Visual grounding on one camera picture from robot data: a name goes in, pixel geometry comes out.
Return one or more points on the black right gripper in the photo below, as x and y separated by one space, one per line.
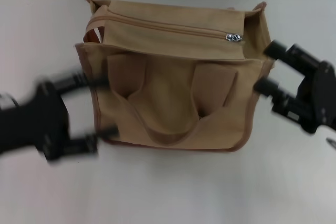
320 95

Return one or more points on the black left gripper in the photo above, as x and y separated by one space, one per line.
29 124

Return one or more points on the silver metal zipper pull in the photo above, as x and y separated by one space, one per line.
233 37

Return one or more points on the khaki canvas food bag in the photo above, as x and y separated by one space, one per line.
170 90

